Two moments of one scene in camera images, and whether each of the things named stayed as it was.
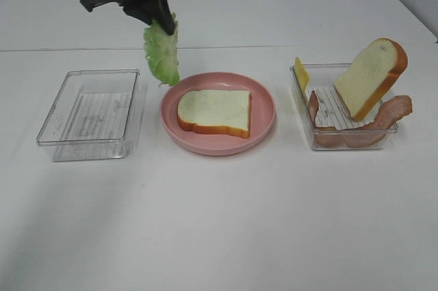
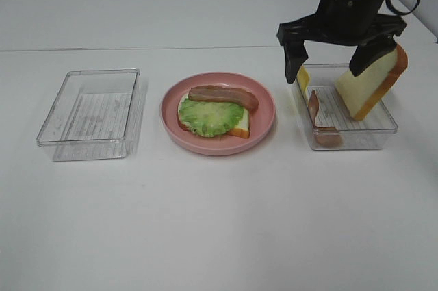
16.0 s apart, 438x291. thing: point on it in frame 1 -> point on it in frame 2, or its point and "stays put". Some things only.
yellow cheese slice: x=302 y=73 stays put
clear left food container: x=97 y=115 stays put
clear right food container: x=330 y=125 stays put
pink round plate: x=262 y=115 stays put
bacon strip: x=371 y=135 -> x=217 y=93
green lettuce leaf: x=161 y=48 -> x=209 y=119
